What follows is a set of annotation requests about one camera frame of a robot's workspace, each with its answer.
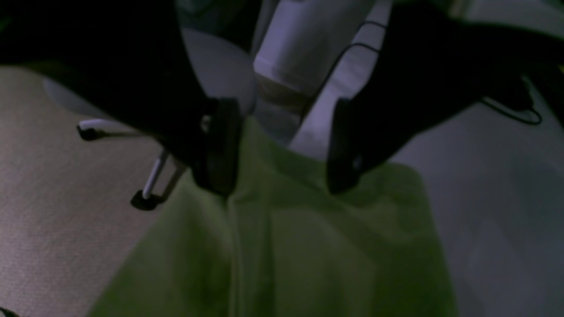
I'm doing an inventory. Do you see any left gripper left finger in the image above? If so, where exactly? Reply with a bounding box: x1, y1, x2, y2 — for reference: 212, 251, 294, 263
1, 0, 242, 196

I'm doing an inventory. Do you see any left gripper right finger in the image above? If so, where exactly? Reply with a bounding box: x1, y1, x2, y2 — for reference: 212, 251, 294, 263
326, 0, 563, 194

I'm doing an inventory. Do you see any green T-shirt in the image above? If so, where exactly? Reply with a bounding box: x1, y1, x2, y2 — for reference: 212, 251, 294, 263
88, 120, 459, 317

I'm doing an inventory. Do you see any office chair base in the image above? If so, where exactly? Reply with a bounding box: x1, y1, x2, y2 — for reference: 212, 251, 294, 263
76, 118, 186, 211

